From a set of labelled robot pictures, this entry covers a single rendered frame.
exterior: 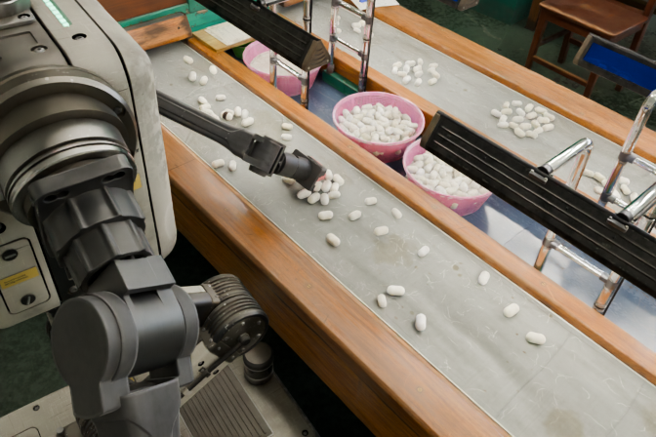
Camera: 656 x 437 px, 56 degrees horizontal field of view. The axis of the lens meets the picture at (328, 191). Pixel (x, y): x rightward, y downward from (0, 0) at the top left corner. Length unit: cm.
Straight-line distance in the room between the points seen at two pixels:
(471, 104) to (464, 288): 75
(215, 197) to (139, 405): 100
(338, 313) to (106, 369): 79
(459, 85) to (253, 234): 95
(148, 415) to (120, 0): 164
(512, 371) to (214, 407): 66
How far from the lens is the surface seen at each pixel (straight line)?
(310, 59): 144
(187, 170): 160
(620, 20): 354
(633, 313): 159
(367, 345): 123
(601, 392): 134
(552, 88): 212
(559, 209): 112
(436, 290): 138
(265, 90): 190
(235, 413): 149
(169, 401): 58
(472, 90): 206
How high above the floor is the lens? 177
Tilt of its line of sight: 41 degrees down
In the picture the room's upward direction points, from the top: 4 degrees clockwise
